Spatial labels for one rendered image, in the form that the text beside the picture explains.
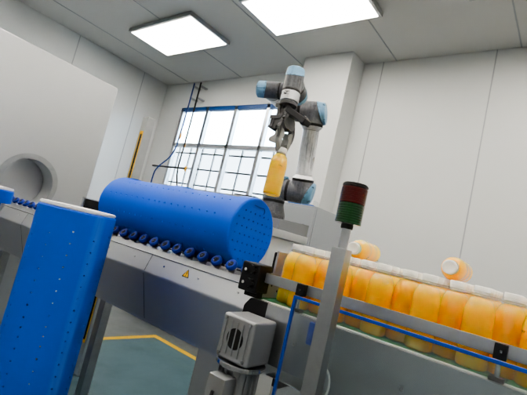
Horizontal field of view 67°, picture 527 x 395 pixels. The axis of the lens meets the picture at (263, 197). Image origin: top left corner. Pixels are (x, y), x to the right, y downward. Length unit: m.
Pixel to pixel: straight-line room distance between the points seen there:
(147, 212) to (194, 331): 0.56
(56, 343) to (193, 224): 0.63
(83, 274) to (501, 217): 3.44
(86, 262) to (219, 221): 0.50
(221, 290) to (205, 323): 0.15
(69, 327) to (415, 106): 3.90
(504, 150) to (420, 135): 0.79
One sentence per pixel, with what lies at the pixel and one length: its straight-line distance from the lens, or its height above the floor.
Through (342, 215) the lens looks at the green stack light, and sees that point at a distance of 0.96.
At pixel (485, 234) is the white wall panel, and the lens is 4.08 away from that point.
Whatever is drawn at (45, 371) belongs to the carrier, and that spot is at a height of 0.46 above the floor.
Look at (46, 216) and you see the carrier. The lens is 1.61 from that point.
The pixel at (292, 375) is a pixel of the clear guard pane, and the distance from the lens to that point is 1.15.
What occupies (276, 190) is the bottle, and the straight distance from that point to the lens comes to 1.49.
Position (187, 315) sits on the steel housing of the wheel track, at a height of 0.73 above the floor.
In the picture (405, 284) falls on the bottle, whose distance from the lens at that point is 1.15.
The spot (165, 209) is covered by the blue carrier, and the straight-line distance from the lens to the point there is 1.73.
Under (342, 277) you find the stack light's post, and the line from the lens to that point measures 0.97.
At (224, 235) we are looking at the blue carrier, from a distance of 1.48.
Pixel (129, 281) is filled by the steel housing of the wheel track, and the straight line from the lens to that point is 1.88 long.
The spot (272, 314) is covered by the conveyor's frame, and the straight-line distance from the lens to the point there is 1.22.
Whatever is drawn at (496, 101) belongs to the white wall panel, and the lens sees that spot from 4.45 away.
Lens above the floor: 1.07
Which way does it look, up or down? 6 degrees up
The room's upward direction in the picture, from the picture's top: 13 degrees clockwise
